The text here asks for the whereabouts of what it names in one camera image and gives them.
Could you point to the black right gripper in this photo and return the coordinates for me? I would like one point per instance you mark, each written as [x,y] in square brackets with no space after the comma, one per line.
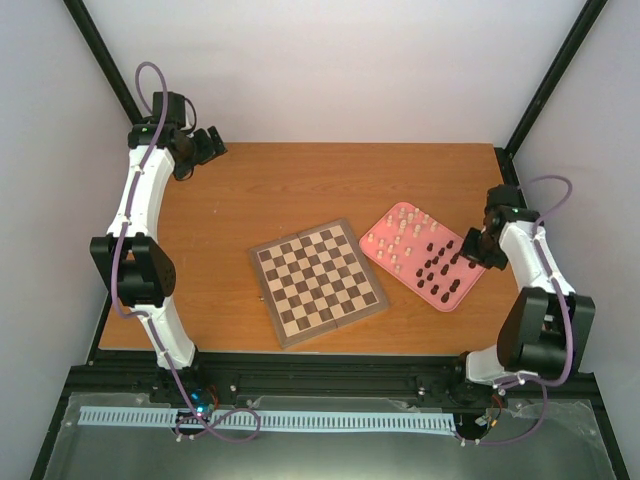
[468,251]

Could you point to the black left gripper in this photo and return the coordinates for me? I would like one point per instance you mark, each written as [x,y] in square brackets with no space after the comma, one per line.
[182,170]

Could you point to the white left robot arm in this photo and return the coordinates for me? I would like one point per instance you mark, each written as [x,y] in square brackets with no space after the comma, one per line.
[138,273]

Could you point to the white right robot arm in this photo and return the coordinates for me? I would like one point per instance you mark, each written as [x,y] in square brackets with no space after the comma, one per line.
[545,333]

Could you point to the wooden chess board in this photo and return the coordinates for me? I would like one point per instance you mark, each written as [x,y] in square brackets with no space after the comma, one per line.
[316,281]

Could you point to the pink plastic tray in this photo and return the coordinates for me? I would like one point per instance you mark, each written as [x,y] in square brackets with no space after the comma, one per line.
[441,266]

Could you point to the black aluminium frame rail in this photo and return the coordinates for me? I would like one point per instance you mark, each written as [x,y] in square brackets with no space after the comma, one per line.
[435,380]

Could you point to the light blue cable duct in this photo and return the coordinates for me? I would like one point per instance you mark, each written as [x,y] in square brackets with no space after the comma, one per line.
[272,421]

